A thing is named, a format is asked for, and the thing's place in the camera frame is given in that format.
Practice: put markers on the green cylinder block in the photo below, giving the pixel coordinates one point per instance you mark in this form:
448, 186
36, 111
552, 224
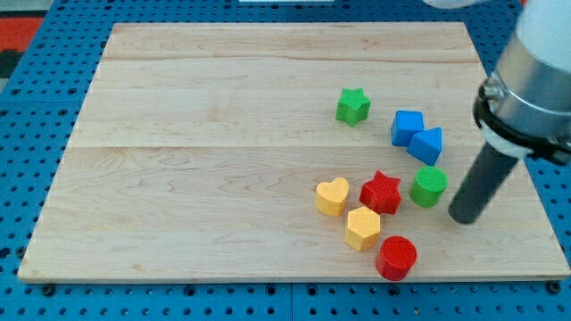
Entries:
428, 186

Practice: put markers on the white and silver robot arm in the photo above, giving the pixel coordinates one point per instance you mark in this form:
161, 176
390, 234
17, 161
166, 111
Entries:
523, 108

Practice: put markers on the green star block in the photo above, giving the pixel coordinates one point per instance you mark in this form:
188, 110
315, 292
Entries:
352, 106

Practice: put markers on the red star block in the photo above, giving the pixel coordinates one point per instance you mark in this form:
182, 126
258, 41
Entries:
381, 194

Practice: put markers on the blue cube block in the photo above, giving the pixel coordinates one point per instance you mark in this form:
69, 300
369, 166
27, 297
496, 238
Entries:
405, 125

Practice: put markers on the yellow heart block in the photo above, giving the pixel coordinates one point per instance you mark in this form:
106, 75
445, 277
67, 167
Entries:
331, 197

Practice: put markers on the light wooden board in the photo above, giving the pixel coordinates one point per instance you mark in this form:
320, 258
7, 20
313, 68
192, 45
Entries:
198, 148

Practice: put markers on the yellow hexagon block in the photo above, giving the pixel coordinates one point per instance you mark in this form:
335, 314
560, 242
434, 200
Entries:
363, 228

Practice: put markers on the blue triangle block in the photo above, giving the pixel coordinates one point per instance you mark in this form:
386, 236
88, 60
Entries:
427, 145

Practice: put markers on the red cylinder block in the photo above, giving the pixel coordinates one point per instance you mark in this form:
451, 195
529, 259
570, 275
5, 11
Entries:
396, 257

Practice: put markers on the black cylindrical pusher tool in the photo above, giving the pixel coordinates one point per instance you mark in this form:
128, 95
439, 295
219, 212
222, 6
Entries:
489, 170

